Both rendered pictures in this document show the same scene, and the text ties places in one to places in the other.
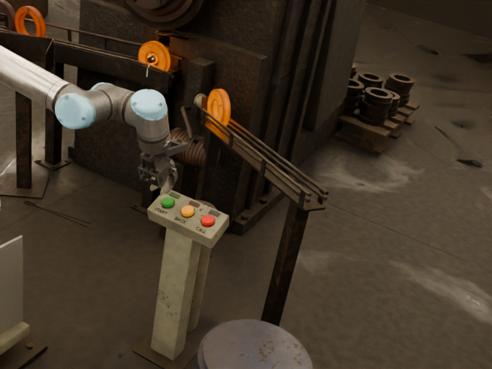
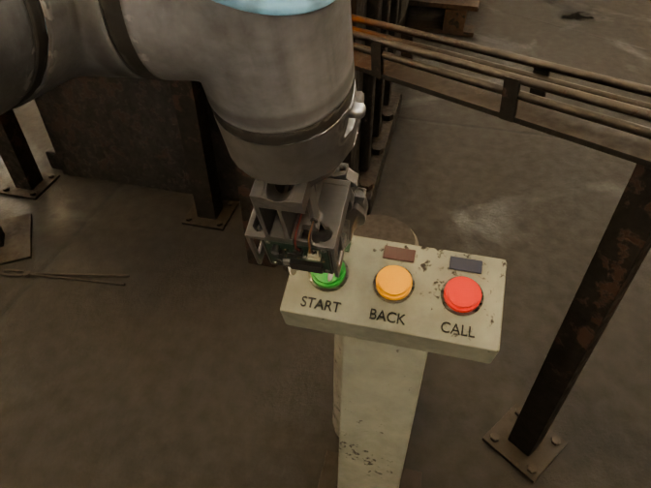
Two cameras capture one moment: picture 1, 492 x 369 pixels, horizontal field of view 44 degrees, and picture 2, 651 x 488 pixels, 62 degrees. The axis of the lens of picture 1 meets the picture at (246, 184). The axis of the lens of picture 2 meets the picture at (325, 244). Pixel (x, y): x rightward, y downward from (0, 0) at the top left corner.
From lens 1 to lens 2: 1.39 m
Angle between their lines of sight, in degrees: 16
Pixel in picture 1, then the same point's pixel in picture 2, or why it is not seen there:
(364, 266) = (560, 205)
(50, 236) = (68, 327)
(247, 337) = not seen: outside the picture
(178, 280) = (390, 424)
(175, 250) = (376, 376)
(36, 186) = (15, 236)
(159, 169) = (325, 219)
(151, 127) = (296, 55)
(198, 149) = not seen: hidden behind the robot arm
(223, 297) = not seen: hidden behind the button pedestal
